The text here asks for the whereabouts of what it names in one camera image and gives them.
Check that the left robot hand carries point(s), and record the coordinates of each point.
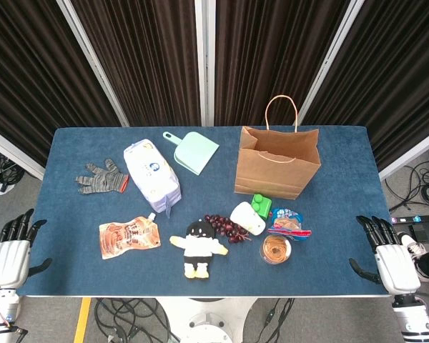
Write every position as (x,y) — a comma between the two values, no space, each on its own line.
(9,262)

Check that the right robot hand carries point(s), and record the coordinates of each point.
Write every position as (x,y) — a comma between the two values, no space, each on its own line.
(397,268)

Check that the blue red snack packet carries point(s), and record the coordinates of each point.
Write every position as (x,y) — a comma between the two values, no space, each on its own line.
(287,223)

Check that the clear rubber band tub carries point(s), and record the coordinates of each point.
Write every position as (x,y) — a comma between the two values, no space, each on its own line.
(276,250)

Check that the green toy brick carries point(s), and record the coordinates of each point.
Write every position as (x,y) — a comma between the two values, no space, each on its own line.
(262,205)

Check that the white paper cup stack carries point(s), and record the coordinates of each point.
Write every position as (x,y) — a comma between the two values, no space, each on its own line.
(246,218)

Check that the purple grape bunch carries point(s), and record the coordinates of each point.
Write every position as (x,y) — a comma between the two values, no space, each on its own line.
(223,227)

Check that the black white penguin plush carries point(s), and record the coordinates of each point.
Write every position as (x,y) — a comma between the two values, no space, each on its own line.
(198,246)

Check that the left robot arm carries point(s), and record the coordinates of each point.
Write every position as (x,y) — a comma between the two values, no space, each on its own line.
(1,311)

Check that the brown paper bag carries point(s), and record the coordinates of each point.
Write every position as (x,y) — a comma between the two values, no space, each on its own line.
(275,171)

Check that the white black sneaker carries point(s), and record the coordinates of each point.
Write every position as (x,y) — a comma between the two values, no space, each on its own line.
(413,248)

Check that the black foot pedal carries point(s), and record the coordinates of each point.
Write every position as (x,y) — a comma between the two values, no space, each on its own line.
(422,232)

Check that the blue felt table mat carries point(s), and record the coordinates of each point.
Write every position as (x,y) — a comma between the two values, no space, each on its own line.
(93,278)

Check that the orange spout drink pouch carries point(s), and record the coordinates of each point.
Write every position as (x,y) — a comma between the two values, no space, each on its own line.
(128,237)

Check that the grey striped work glove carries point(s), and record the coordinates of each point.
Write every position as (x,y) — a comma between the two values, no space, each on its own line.
(100,180)

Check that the white lavender tissue pack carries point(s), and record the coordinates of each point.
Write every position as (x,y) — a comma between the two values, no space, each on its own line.
(152,175)

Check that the dark pleated partition panel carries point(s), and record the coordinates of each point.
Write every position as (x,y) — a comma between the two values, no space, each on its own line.
(146,53)
(264,43)
(21,71)
(397,71)

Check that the mint green dustpan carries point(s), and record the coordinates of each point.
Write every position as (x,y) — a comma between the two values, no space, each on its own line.
(194,151)

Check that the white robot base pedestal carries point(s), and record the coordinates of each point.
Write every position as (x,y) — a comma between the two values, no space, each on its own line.
(207,318)

